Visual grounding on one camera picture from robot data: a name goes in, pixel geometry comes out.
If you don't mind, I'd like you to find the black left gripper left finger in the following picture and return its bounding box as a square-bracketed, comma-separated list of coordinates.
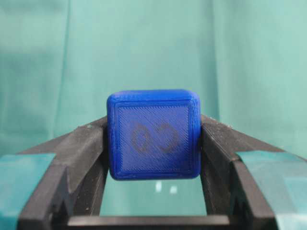
[0, 117, 108, 230]

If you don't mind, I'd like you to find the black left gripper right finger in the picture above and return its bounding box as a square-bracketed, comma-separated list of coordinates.
[200, 116, 307, 230]

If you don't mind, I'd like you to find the blue plastic cube block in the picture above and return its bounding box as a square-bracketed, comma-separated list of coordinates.
[106, 89, 201, 180]

